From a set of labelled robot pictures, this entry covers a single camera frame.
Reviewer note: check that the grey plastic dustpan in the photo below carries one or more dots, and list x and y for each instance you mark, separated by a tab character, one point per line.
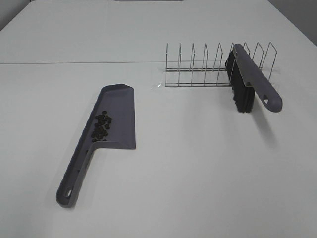
111	125

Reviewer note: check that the pile of coffee beans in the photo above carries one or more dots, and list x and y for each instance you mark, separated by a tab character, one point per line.
102	123

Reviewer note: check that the grey hand brush black bristles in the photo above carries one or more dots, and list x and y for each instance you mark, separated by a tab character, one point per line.
247	81

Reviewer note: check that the metal wire rack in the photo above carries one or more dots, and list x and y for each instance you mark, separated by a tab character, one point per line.
203	69

